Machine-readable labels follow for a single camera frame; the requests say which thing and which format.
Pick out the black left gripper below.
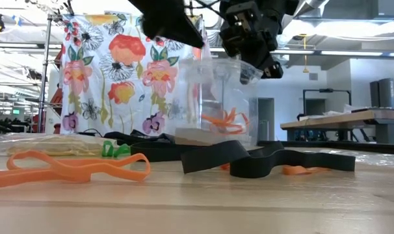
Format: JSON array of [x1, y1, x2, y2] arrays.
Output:
[[128, 0, 205, 49]]

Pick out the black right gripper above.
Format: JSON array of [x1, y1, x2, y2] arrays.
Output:
[[218, 0, 298, 85]]

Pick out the clear plastic zip bag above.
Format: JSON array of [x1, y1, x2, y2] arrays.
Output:
[[170, 58, 263, 148], [0, 132, 118, 157]]

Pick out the green rubber band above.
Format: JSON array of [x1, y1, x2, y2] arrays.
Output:
[[101, 140, 131, 159]]

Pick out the gray workbench with wooden top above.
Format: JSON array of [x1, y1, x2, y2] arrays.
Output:
[[280, 109, 394, 144]]

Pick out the white floral cloth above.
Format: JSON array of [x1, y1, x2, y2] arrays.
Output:
[[59, 12, 204, 136]]

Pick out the ceiling light strip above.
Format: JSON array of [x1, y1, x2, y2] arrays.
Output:
[[209, 47, 394, 58]]

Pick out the small brown cardboard box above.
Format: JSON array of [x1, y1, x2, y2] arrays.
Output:
[[175, 127, 214, 146]]

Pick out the gray upright panels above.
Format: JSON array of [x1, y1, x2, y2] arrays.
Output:
[[369, 77, 394, 110]]

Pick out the stack of clear plastic bags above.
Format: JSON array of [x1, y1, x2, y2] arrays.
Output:
[[287, 146, 394, 166]]

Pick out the yellow hanging cord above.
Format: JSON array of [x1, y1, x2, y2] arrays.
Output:
[[300, 32, 310, 74]]

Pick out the black metal stand frame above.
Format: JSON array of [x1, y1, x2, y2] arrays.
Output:
[[302, 87, 352, 117]]

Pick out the black round corded puck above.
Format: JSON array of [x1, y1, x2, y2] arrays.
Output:
[[75, 128, 102, 136]]

